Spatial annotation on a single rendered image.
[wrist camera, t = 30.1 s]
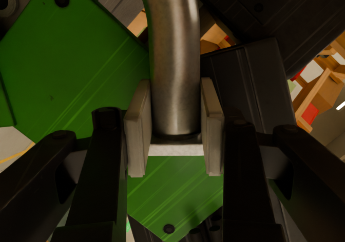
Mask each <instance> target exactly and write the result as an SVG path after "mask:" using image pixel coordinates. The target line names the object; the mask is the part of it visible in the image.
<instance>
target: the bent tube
mask: <svg viewBox="0 0 345 242"><path fill-rule="evenodd" d="M142 2H143V5H144V9H145V13H146V18H147V25H148V43H149V64H150V85H151V106H152V127H153V129H152V134H151V140H150V146H149V153H148V156H183V155H204V152H203V143H202V136H201V128H200V16H199V7H198V1H197V0H142Z"/></svg>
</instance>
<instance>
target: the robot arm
mask: <svg viewBox="0 0 345 242"><path fill-rule="evenodd" d="M91 114H92V122H93V133H92V136H91V137H87V138H81V139H76V133H75V132H73V131H69V130H59V131H58V130H57V131H54V132H52V133H50V134H48V135H46V136H45V137H44V138H43V139H41V140H40V141H39V142H38V143H37V144H35V145H34V146H33V147H32V148H30V149H29V150H28V151H27V152H26V153H24V154H23V155H22V156H21V157H20V158H18V159H17V160H16V161H15V162H13V163H12V164H11V165H10V166H9V167H7V168H6V169H5V170H4V171H3V172H1V173H0V242H46V241H47V240H48V238H49V237H50V235H51V234H52V233H53V235H52V238H51V241H50V242H126V221H127V166H128V175H130V177H143V175H145V170H146V164H147V159H148V153H149V146H150V140H151V134H152V129H153V127H152V106H151V85H150V79H141V81H139V84H138V86H137V88H136V91H135V93H134V95H133V98H132V100H131V102H130V105H129V107H128V109H127V110H121V109H120V108H118V107H102V108H98V109H95V110H93V111H92V113H91ZM200 128H201V136H202V143H203V152H204V159H205V167H206V173H207V174H209V176H220V175H221V174H223V216H222V242H286V238H285V233H284V229H283V226H282V225H281V224H276V222H275V217H274V212H273V207H272V203H271V198H270V193H269V189H268V185H267V181H266V178H268V179H269V185H270V187H271V188H272V189H273V191H274V192H275V194H276V195H277V197H278V198H279V200H280V201H281V203H282V204H283V206H284V207H285V209H286V210H287V212H288V214H289V215H290V217H291V218H292V220H293V221H294V223H295V224H296V226H297V227H298V229H299V230H300V232H301V233H302V235H303V236H304V238H305V239H306V240H307V242H345V162H343V161H342V160H341V159H340V158H339V157H337V156H336V155H335V154H334V153H332V152H331V151H330V150H329V149H328V148H326V147H325V146H324V145H323V144H321V143H320V142H319V141H318V140H317V139H315V138H314V137H312V136H311V135H310V134H309V133H308V132H306V131H305V130H304V129H302V128H301V127H297V126H295V125H290V124H286V125H278V126H275V127H274V128H273V134H266V133H260V132H256V129H255V125H254V124H253V123H251V122H248V121H246V120H245V118H244V116H243V114H242V112H241V110H240V109H238V108H236V107H221V105H220V102H219V100H218V97H217V94H216V90H215V88H214V85H213V82H212V79H210V78H209V77H202V78H201V80H200ZM223 165H224V172H223ZM69 208H70V210H69V213H68V217H67V220H66V223H65V226H62V227H57V225H58V224H59V222H60V221H61V219H62V218H63V216H64V215H65V213H66V212H67V211H68V209H69ZM56 227H57V228H56Z"/></svg>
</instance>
